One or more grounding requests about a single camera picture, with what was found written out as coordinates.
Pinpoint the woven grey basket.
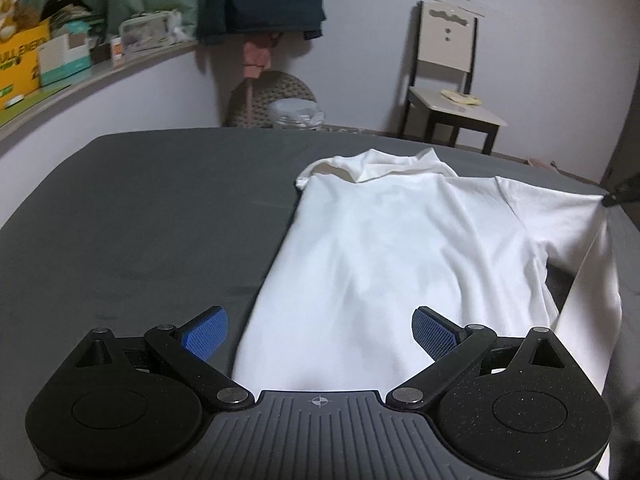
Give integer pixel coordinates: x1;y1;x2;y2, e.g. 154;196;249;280
222;70;316;128

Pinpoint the clear plastic storage box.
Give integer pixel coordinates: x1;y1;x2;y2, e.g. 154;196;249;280
118;12;175;55

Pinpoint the stuffed toy animal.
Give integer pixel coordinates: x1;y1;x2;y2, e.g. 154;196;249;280
0;0;40;42

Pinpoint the white long sleeve shirt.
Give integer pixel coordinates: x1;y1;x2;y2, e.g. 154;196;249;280
232;150;622;393

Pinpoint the white plastic bag in basket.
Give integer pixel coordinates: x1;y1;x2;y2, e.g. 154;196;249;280
268;98;326;130

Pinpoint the black cap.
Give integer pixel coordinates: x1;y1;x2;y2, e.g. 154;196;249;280
40;0;92;21

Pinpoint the white and teal box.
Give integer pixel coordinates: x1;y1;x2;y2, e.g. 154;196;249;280
37;32;92;86

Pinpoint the yellow cardboard box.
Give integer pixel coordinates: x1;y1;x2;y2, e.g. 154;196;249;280
0;20;50;107

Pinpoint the black and cream wooden chair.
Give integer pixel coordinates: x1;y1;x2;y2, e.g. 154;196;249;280
397;0;506;155

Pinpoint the grey bed sheet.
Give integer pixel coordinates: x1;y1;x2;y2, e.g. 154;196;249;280
1;128;639;479

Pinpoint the yellow cloth on chair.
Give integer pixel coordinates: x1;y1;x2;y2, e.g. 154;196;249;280
440;89;482;106

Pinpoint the pink hanging cloth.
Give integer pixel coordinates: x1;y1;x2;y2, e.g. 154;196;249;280
243;36;272;79

